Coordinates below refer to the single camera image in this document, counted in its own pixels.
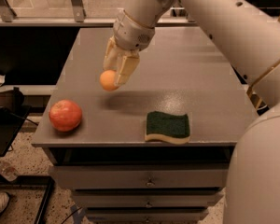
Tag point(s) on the red apple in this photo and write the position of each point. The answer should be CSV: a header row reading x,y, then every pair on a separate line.
x,y
65,115

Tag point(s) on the small orange fruit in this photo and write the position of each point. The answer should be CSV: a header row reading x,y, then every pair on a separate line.
x,y
107,80

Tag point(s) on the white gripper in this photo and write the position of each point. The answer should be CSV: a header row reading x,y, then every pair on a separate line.
x,y
131,36

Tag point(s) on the metal railing with glass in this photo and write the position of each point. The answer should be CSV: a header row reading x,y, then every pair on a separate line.
x,y
74,13

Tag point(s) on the grey drawer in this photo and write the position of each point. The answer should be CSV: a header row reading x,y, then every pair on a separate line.
x,y
146,199
145,215
137,177

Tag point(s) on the black metal frame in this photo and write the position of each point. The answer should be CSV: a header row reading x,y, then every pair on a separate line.
x,y
28,199

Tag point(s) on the grey drawer cabinet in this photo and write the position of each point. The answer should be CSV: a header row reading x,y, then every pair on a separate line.
x,y
181,72

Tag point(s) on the bottom grey drawer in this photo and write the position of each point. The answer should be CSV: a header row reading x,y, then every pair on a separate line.
x,y
145,215

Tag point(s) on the middle grey drawer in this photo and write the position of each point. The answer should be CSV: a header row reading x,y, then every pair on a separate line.
x,y
146,199

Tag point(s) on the green and yellow sponge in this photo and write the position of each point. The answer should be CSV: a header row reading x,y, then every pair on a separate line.
x,y
173,129

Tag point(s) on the black side table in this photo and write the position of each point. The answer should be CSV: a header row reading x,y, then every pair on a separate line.
x,y
12,115

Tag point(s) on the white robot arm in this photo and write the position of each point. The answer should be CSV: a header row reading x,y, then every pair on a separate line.
x,y
253,183

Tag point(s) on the top grey drawer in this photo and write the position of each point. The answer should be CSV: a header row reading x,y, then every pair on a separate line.
x,y
137,177

